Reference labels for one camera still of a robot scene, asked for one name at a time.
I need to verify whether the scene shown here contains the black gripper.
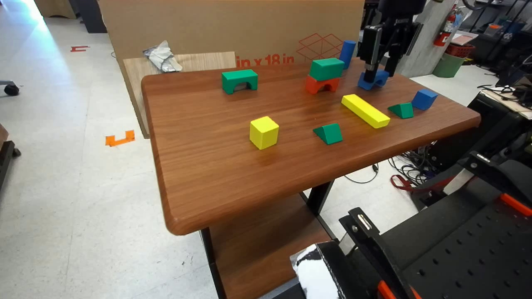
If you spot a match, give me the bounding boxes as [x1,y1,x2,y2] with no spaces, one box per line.
[358,0,425,72]

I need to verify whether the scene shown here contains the blue arch block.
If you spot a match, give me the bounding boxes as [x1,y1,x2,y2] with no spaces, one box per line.
[358,69,390,91]

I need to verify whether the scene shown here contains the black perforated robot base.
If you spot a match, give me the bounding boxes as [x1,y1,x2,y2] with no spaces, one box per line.
[292,159,532,299]

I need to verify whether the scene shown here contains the tall blue block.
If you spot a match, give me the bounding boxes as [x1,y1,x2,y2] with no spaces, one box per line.
[340,39,357,67]

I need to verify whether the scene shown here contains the green rectangular block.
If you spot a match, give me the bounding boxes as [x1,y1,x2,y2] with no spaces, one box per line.
[310,57,345,81]

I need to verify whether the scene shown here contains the blue cube block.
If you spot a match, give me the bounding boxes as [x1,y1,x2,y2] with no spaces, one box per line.
[413,89,438,111]

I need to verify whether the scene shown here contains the long yellow block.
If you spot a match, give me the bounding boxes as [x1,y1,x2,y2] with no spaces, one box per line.
[342,94,392,129]

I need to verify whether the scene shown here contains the green wedge block left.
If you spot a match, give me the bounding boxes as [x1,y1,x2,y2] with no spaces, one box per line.
[390,102,415,119]

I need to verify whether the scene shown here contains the green wedge block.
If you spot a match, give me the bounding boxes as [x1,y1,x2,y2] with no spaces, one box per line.
[313,122,343,145]
[390,102,415,119]

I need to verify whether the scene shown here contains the orange arch block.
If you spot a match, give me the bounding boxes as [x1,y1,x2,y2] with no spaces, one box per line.
[307,76,340,94]

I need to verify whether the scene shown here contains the green wedge block right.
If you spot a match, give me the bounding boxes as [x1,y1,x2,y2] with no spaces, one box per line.
[313,122,343,145]

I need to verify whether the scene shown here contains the green arch block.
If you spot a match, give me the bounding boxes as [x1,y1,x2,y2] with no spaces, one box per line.
[222,69,259,94]

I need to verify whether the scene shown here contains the yellow cube block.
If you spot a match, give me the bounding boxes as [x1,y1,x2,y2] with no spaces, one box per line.
[250,116,280,149]

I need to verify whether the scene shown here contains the red fire extinguisher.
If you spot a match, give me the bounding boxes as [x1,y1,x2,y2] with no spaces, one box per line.
[435,6,460,46]

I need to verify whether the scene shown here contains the green bucket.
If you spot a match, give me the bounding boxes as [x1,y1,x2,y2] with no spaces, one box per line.
[435,54,465,77]

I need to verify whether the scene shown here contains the large cardboard box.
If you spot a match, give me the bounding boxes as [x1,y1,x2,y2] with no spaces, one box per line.
[99,0,365,66]

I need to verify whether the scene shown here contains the white crumpled cloth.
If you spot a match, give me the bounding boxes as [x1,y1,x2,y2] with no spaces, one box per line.
[144,39,184,72]

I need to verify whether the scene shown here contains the wooden table lower shelf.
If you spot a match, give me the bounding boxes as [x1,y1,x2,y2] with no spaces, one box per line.
[202,194,330,299]

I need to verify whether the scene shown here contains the black cables on floor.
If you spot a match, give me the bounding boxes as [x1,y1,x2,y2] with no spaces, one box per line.
[343,154,430,187]

